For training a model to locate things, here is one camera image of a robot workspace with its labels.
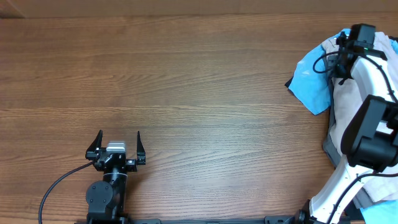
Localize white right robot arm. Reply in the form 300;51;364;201
293;24;397;223

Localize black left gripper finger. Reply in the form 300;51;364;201
136;131;146;165
85;129;103;161

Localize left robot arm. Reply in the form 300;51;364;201
85;131;146;224

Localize light blue shirt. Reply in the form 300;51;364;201
287;28;351;116

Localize beige shorts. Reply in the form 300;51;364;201
329;32;397;203

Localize cardboard backdrop panel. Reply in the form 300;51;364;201
1;0;397;19

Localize grey garment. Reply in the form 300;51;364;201
322;93;374;210

